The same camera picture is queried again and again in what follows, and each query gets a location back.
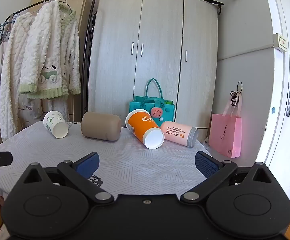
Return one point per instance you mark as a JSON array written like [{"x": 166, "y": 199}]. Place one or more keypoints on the white door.
[{"x": 287, "y": 142}]

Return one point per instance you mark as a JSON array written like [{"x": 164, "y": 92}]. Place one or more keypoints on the pink paper shopping bag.
[{"x": 226, "y": 135}]

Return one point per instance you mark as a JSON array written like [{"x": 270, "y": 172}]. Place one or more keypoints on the white patterned tablecloth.
[{"x": 135, "y": 162}]

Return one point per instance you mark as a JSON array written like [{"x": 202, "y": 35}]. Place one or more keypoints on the watermelon slice bag charm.
[{"x": 158, "y": 112}]

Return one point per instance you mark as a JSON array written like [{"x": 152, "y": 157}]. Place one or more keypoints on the beige printed garment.
[{"x": 30, "y": 107}]

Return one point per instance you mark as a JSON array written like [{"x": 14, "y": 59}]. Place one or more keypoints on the white and green fluffy jacket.
[{"x": 55, "y": 50}]

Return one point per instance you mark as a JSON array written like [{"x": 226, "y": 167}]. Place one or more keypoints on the orange paper cup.
[{"x": 141, "y": 123}]

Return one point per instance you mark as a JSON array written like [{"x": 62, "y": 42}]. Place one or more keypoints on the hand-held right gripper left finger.
[{"x": 88, "y": 163}]

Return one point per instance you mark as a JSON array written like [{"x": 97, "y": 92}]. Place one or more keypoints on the white fluffy robe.
[{"x": 12, "y": 80}]

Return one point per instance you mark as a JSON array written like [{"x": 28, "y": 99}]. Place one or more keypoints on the tan brown cup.
[{"x": 98, "y": 126}]

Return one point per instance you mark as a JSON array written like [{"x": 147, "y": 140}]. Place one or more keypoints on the black object on wardrobe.
[{"x": 217, "y": 5}]

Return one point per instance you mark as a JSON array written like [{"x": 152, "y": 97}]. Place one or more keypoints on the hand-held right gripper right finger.
[{"x": 206, "y": 165}]

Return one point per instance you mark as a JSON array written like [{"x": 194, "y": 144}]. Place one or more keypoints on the teal felt tote bag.
[{"x": 168, "y": 115}]

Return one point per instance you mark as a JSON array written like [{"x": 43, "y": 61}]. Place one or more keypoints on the grey wood-grain wardrobe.
[{"x": 157, "y": 55}]

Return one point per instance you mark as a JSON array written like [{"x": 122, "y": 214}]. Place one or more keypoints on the white green-print paper cup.
[{"x": 52, "y": 121}]

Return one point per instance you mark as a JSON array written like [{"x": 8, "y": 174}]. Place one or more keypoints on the pink cup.
[{"x": 176, "y": 133}]

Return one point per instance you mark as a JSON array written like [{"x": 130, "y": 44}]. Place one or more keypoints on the beige wall box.
[{"x": 280, "y": 42}]

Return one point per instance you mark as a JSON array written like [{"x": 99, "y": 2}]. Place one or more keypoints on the black metal clothes rack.
[{"x": 90, "y": 55}]

